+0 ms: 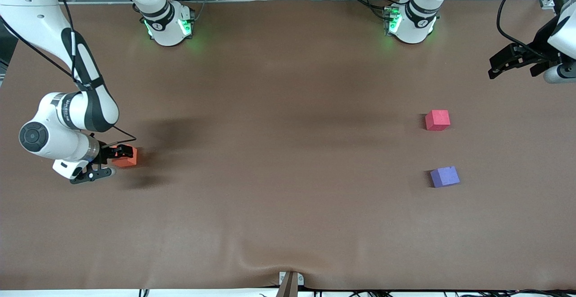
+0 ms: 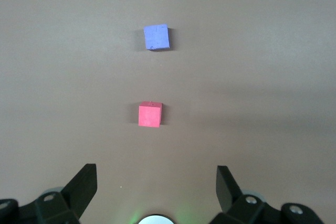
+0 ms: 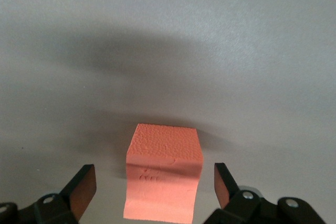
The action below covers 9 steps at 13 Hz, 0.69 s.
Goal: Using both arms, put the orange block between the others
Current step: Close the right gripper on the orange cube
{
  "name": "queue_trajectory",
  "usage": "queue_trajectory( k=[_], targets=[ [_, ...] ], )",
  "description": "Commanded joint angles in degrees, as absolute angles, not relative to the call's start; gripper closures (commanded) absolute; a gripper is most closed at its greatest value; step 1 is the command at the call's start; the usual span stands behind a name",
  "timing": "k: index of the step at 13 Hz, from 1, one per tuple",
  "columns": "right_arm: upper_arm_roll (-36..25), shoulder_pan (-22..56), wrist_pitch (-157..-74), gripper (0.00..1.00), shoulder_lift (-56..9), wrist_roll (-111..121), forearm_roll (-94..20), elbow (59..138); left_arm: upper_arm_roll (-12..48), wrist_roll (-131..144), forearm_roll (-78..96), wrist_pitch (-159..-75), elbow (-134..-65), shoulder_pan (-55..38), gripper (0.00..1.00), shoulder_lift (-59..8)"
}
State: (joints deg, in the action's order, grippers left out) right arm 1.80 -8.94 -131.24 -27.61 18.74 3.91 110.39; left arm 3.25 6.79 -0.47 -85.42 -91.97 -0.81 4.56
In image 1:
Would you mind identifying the orange foam block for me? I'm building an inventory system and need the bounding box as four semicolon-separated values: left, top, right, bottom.
112;147;138;168

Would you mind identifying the red foam block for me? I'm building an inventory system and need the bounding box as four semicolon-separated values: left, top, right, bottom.
425;110;451;131

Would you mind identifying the purple foam block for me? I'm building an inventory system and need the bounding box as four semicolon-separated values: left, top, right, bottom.
429;166;461;188

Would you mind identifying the brown table mat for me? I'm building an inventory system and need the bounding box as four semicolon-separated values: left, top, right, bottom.
0;0;576;291

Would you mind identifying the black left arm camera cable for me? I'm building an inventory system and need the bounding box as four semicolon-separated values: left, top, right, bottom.
496;0;547;59

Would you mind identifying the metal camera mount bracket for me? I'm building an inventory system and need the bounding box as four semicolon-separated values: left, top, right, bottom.
275;271;305;297

